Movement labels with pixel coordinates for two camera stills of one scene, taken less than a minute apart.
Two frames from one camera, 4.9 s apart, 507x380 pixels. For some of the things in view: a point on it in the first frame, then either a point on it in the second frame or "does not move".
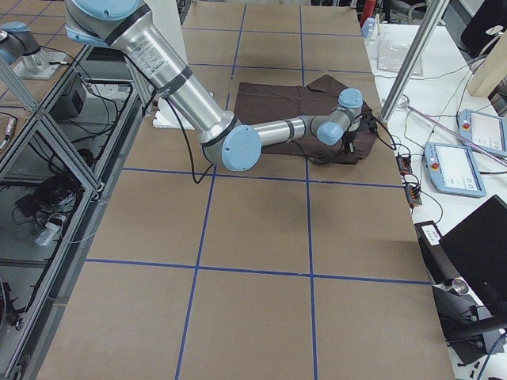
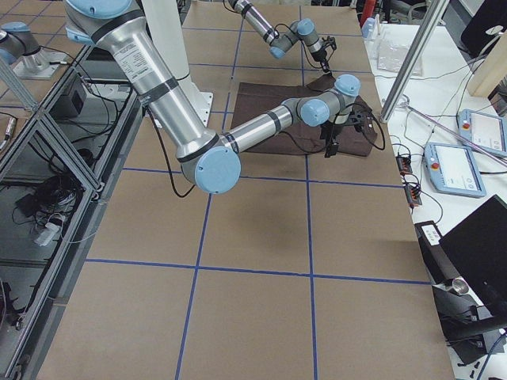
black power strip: (412, 190) does not move
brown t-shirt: (260, 103) does not move
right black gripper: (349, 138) → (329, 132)
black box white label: (429, 237) does not move
